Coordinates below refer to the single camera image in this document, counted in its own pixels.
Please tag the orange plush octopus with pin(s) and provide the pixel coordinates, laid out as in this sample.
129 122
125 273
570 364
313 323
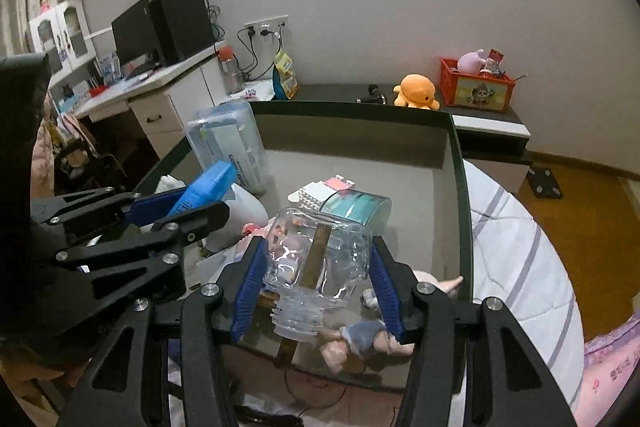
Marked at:
417 92

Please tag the clear glass jar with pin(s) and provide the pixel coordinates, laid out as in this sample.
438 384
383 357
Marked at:
330 267

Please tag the white pill blister pack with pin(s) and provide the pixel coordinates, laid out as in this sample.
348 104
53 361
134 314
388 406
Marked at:
310 196

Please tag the black office chair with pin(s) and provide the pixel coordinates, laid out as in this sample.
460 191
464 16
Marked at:
95 167

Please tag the black computer tower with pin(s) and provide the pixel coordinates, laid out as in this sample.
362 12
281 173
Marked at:
182 24

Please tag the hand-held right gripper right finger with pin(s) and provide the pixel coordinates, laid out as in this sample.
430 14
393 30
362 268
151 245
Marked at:
382 287

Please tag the clear tub of teal masks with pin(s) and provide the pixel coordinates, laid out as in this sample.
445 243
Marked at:
357 207

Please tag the pink puffer jacket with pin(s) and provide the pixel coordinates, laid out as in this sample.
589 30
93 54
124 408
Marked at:
42 157

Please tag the blue box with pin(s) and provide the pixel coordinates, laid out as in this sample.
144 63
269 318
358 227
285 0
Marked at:
205 184

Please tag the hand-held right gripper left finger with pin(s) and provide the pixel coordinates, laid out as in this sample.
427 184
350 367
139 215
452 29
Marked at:
247 292

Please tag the pink floral bed sheet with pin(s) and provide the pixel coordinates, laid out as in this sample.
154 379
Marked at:
610 367

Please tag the black monitor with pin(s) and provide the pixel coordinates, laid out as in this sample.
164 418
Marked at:
132 32

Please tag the small doll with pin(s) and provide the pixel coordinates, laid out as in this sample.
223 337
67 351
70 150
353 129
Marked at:
360 334

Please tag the pink plush toy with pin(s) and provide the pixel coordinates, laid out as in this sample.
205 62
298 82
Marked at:
471 62

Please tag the white desk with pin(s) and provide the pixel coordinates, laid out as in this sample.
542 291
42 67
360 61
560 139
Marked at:
165 107

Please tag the yellow snack bag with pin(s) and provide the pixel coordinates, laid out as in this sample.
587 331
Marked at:
287 74

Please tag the clear plastic tissue container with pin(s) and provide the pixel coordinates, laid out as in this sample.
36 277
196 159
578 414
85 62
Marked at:
225 142

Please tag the clear bottle red cap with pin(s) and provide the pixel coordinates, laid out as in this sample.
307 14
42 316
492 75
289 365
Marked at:
231 69

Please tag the red plastic crate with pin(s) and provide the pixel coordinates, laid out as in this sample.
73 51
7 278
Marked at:
475 94

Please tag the small figurine on cabinet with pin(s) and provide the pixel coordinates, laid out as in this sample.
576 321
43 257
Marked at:
45 4

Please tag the white plastic jug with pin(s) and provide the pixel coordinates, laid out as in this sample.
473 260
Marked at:
245 217

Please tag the white wall sockets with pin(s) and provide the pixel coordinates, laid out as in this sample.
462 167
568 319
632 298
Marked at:
265 26

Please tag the brown wooden stick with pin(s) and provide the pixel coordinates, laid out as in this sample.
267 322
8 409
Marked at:
287 352

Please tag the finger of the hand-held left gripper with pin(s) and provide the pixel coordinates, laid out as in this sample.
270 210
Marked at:
200 219
150 207

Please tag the white glass-door cabinet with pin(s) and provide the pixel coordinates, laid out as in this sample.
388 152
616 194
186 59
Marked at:
62 37

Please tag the pink card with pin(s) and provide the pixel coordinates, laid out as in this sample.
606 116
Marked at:
339 183

